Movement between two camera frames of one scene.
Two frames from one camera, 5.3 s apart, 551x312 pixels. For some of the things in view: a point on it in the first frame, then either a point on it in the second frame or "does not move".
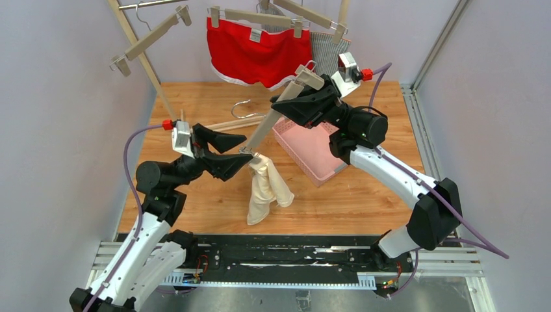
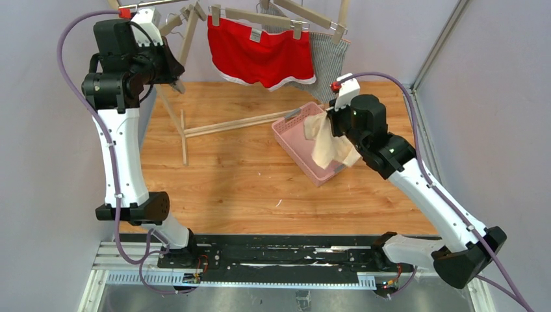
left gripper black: [200, 151] → [167, 60]
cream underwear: [268, 185] → [327, 147]
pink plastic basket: [310, 149] does not move
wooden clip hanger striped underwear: [338, 29] does not move
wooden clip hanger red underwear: [297, 25] does not move
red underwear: [252, 56] does not move
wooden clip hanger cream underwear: [303, 78] → [190, 13]
